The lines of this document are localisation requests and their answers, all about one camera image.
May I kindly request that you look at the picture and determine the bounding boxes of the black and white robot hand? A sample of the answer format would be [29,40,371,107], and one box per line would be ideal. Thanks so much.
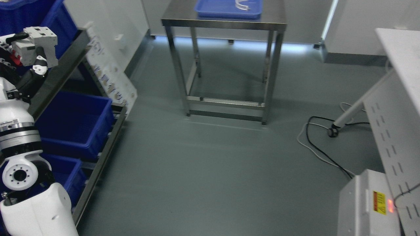
[1,31,48,104]

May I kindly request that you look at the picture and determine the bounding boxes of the grey circuit breaker red switches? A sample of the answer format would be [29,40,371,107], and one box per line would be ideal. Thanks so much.
[11,27,58,68]

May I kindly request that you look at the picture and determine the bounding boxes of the metal shelf rack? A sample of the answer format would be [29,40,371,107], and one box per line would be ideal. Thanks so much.
[30,29,127,227]

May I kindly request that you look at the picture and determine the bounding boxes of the middle blue storage bin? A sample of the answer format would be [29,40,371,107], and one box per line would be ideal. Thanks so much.
[35,91,114,160]

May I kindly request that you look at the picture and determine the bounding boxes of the blue storage bin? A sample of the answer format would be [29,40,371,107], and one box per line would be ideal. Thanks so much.
[35,91,114,160]
[0,0,78,73]
[1,152,87,207]

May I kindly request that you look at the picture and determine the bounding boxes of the upper blue storage bin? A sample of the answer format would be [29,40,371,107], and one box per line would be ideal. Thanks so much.
[0,0,78,73]

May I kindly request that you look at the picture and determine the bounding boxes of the white printed panel board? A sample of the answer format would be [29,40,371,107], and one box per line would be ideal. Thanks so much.
[84,21,137,116]

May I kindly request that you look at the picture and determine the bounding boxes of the lower blue storage bin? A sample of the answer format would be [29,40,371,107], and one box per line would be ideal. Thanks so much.
[1,152,87,207]

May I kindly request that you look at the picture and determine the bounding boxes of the stainless steel table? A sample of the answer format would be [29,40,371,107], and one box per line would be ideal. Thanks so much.
[161,0,287,127]

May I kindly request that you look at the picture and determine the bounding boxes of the blue plastic tray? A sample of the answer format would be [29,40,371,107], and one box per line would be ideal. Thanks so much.
[194,0,263,20]

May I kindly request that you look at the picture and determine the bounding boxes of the grey box with warning label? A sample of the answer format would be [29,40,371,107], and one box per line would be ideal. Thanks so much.
[337,170,401,236]

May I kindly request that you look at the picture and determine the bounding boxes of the white desk with caster leg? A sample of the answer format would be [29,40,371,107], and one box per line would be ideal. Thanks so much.
[328,28,420,236]

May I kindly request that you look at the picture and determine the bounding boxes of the white curved bracket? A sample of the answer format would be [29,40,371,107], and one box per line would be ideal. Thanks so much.
[235,0,251,11]

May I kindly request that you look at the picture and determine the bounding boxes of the white cable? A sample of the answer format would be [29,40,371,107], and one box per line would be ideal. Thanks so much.
[297,102,366,177]

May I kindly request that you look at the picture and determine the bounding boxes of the black cable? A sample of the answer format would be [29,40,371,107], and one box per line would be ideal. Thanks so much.
[306,116,370,180]

